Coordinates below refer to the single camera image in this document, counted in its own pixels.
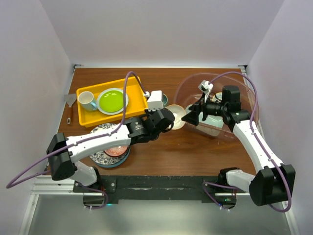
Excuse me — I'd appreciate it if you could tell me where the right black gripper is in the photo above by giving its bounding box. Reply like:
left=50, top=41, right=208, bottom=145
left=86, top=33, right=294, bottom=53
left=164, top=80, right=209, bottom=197
left=181, top=92, right=227, bottom=126

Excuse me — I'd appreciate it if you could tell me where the light-teal divided rectangular dish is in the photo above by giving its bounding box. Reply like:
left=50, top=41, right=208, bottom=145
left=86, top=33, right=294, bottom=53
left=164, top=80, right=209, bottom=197
left=184, top=112, right=224, bottom=138

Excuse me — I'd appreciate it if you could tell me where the red patterned black-rimmed bowl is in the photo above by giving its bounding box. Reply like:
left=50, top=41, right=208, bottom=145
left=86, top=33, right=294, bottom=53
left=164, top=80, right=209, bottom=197
left=104, top=146, right=129, bottom=158

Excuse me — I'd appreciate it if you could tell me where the yellow-blue patterned bowl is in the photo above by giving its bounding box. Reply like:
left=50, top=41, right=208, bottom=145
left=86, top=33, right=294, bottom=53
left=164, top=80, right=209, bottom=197
left=211, top=92, right=223, bottom=103

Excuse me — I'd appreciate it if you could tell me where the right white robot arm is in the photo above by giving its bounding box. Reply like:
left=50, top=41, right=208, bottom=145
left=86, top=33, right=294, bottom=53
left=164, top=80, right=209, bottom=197
left=182, top=83, right=295, bottom=212

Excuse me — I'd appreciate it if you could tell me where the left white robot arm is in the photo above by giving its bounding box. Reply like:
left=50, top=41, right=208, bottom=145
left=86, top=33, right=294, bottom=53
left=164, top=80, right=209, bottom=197
left=46, top=108, right=175, bottom=192

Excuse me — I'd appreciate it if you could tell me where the clear pink plastic bin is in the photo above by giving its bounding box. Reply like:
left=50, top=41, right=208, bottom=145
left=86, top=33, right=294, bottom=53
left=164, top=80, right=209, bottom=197
left=174, top=73, right=255, bottom=142

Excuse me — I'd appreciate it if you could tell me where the teal speckled ceramic mug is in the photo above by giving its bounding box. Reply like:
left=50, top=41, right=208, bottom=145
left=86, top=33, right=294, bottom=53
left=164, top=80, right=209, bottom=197
left=162, top=94, right=168, bottom=107

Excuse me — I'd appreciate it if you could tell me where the green plate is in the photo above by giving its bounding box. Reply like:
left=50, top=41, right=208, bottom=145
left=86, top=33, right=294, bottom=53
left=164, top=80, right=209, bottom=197
left=97, top=89, right=124, bottom=113

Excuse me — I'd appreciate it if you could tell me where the light-blue scalloped plate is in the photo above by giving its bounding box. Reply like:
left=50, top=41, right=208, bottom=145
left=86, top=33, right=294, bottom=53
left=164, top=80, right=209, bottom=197
left=96, top=88, right=129, bottom=115

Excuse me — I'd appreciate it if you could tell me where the light-blue bottom plate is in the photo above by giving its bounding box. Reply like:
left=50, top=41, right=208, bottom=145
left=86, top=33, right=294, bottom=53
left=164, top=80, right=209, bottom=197
left=91, top=150, right=130, bottom=168

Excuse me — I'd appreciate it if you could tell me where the yellow plastic tray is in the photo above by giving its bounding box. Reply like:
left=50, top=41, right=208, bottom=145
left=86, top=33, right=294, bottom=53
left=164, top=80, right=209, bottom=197
left=76, top=76, right=148, bottom=127

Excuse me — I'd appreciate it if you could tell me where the blue floral plate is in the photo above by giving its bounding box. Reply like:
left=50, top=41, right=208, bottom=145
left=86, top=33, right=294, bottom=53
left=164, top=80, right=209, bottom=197
left=89, top=123, right=130, bottom=166

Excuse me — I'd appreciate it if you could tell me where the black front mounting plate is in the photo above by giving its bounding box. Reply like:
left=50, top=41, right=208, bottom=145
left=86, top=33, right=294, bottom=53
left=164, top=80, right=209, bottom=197
left=83, top=175, right=236, bottom=205

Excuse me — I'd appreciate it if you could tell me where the white light-blue mug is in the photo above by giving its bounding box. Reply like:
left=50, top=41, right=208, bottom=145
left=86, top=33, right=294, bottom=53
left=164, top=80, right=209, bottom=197
left=77, top=91, right=97, bottom=112

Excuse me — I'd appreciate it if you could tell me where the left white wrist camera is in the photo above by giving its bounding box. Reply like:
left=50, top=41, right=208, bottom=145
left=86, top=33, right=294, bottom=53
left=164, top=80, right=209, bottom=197
left=143, top=90, right=164, bottom=111

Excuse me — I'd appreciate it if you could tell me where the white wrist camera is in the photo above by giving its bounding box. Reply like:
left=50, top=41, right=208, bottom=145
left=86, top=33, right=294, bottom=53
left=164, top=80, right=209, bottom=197
left=198, top=80, right=213, bottom=103
left=143, top=90, right=164, bottom=111

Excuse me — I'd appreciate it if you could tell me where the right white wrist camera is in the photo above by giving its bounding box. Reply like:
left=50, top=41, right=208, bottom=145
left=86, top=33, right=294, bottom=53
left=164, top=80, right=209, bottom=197
left=198, top=80, right=213, bottom=103

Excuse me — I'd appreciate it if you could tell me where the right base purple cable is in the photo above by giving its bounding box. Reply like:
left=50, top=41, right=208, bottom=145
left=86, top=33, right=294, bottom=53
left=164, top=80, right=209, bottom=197
left=201, top=180, right=236, bottom=211

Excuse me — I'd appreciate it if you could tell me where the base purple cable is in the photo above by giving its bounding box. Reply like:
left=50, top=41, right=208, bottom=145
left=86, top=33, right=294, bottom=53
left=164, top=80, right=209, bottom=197
left=75, top=182, right=109, bottom=210
left=201, top=180, right=236, bottom=211

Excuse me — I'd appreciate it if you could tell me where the metal scraper wooden handle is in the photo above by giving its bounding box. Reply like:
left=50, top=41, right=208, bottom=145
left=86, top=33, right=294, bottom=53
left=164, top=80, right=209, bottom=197
left=64, top=94, right=77, bottom=125

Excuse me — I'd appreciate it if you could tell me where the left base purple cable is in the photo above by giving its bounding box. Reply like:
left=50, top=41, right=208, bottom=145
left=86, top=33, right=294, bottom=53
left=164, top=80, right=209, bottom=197
left=75, top=182, right=109, bottom=210

